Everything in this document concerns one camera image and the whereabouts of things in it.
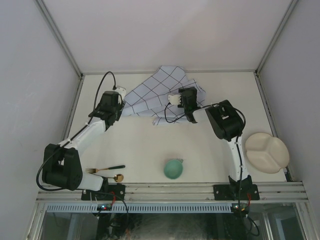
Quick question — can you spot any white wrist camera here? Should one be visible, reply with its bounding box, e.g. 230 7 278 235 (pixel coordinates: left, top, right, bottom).
167 93 182 106
114 86 127 99

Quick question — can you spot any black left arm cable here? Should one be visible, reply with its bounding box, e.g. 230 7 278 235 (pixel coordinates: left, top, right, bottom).
36 71 118 192

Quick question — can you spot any aluminium enclosure frame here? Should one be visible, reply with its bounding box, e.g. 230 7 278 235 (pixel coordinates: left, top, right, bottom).
34 0 303 183

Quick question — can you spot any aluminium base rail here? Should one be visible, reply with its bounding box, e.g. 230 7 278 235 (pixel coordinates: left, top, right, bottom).
36 182 308 203

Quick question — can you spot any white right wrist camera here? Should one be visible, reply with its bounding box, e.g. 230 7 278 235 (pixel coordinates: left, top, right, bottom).
167 93 182 106

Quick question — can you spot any gold fork green handle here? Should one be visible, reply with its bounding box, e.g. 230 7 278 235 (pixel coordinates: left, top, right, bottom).
85 165 126 174

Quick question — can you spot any cream divided plate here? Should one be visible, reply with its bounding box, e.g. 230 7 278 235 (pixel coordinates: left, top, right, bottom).
245 132 290 174

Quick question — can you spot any white black-grid tablecloth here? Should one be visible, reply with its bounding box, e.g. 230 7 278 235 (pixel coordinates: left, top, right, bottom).
122 65 206 126

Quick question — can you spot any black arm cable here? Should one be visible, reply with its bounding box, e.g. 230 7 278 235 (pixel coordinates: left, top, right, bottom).
164 102 247 201
36 71 118 192

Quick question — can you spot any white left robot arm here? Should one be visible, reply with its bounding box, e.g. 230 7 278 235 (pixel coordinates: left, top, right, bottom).
36 87 126 200

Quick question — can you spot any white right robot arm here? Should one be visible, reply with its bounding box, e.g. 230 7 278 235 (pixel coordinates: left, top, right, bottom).
178 87 253 200

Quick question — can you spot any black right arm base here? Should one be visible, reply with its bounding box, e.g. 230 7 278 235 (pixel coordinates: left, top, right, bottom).
213 184 260 201

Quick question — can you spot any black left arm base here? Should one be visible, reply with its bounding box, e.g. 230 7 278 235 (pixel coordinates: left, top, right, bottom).
81 183 126 202

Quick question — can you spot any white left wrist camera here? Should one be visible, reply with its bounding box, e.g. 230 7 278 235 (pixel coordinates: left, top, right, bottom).
114 86 127 99

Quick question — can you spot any gold spoon green handle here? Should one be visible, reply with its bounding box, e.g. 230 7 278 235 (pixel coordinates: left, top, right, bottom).
105 174 124 183

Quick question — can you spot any blue slotted cable duct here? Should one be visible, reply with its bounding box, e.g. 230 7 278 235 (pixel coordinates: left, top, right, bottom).
46 203 232 214

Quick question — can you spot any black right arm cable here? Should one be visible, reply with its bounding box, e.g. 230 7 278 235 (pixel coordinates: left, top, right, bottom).
164 102 247 201

